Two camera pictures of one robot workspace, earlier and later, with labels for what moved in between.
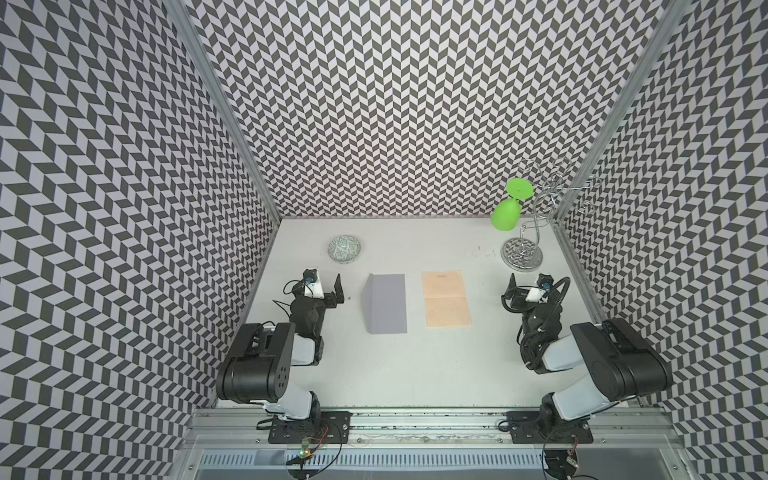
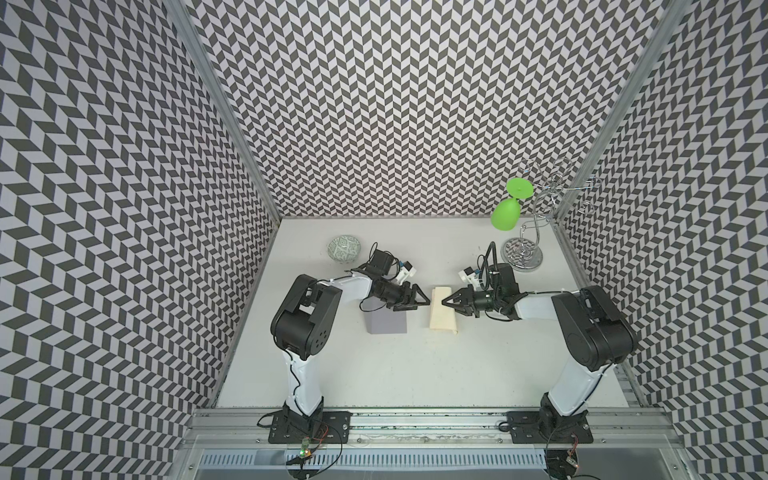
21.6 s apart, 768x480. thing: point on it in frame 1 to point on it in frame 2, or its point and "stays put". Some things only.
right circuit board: (561, 463) stays put
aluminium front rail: (250, 429) stays put
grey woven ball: (344, 249) stays put
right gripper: (519, 296) to (466, 304)
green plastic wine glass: (505, 213) stays put
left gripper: (329, 297) to (414, 302)
